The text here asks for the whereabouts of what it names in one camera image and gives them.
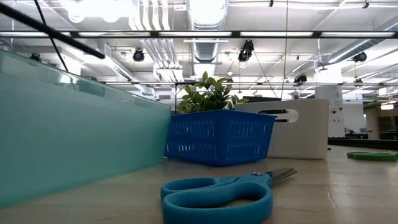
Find green roll of tape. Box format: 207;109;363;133
346;151;398;162

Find green plant in white pot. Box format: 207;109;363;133
176;70;250;114

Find blue slotted plastic basket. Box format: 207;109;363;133
164;108;277;167

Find distant black overhead beam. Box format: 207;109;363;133
102;81;398;86

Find teal translucent plastic bin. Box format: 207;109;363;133
0;48;172;208

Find white building column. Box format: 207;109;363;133
315;85;345;139

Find black overhead beam with lights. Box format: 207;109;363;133
0;30;398;39

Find blue-handled scissors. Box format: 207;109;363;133
160;167;299;224

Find silver round air duct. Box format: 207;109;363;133
185;0;229;63

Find thin hanging cord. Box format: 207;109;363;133
280;0;289;100

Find white plastic handled bin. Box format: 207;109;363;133
234;98;330;161

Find thin black cable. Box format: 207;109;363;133
32;0;70;73

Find slanted silver air duct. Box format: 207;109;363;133
326;18;398;65

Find black table edge rail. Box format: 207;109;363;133
327;138;398;151

